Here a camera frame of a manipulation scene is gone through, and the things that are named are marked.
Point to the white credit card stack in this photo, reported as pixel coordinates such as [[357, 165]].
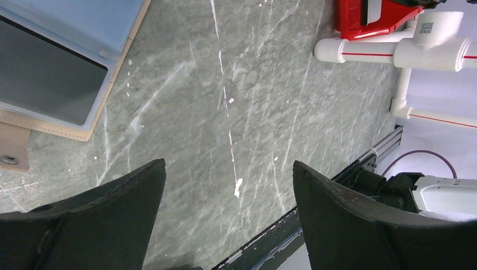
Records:
[[370, 11]]

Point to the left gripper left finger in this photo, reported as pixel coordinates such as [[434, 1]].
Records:
[[107, 227]]

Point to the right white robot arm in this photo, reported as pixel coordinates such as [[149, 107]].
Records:
[[449, 199]]

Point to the black VIP credit card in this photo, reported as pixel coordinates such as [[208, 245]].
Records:
[[44, 79]]

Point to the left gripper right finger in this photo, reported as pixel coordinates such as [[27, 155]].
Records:
[[344, 229]]

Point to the white PVC pipe frame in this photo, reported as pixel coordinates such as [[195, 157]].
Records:
[[430, 42]]

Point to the red plastic bin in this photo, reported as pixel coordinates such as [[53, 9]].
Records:
[[358, 19]]

